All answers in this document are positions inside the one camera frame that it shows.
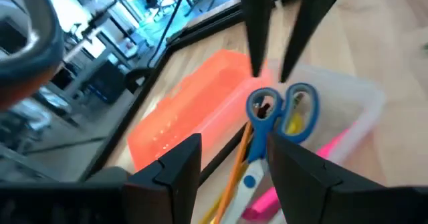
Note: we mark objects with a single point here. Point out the clear plastic supply box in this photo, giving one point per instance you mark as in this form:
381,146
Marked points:
351,97

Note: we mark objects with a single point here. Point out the pink highlighter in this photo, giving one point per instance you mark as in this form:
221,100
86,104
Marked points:
264,205

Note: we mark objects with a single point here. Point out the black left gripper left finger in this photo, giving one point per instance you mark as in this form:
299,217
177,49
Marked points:
174,177

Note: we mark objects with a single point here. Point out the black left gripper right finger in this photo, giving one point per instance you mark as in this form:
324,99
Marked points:
301,177

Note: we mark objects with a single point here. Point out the yellow highlighter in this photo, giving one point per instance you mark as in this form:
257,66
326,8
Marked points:
295,123

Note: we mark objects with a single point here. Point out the orange plastic box lid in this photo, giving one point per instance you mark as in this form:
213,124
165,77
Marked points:
194,107

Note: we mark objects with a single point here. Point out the black computer box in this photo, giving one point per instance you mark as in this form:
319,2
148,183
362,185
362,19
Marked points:
107,82

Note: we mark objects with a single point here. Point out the orange pencil blue eraser cap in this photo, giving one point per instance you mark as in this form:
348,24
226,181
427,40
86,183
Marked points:
234,174

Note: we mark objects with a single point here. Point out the white globe table lamp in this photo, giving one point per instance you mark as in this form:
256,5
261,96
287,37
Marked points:
107,174

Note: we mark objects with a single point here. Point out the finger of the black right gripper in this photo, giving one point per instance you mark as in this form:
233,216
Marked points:
257,23
307,23

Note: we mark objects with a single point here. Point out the grey metal workbench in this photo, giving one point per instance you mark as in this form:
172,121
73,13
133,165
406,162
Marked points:
87,50

